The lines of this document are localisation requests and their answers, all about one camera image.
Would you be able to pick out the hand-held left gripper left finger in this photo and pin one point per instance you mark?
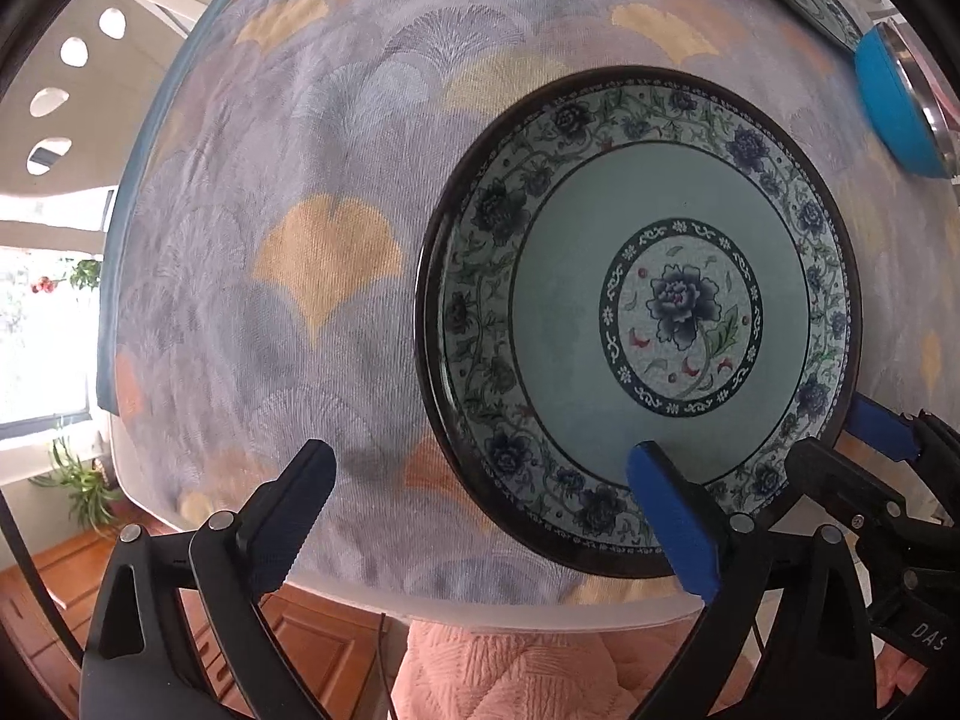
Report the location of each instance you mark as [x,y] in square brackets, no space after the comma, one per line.
[296,495]

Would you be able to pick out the potted plant with red fruits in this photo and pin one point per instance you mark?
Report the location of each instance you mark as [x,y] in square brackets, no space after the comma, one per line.
[82,274]

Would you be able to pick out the white cutout ceiling panel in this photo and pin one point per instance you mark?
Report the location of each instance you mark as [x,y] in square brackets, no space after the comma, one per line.
[112,90]

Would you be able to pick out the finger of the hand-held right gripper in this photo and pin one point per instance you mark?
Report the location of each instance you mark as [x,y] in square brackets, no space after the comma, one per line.
[832,476]
[881,427]

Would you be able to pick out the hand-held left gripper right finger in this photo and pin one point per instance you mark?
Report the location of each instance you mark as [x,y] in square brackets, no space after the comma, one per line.
[667,517]

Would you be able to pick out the leaf patterned tablecloth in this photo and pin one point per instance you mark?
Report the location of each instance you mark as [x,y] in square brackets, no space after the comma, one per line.
[300,127]

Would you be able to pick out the blue steel bowl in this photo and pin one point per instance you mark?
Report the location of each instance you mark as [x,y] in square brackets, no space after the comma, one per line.
[892,105]

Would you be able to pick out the window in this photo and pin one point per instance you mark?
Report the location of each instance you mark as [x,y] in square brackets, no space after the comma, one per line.
[45,330]

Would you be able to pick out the green spider plant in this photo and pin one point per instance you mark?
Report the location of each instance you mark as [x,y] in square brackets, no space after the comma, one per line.
[86,487]

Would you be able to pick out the large floral ceramic plate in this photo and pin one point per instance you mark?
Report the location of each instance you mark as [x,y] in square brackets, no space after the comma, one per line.
[570,255]

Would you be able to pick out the person's pink quilted clothing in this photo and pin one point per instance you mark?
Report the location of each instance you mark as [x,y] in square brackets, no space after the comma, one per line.
[510,675]

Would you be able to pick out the wooden cabinet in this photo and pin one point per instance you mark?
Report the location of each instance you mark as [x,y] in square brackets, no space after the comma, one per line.
[315,637]

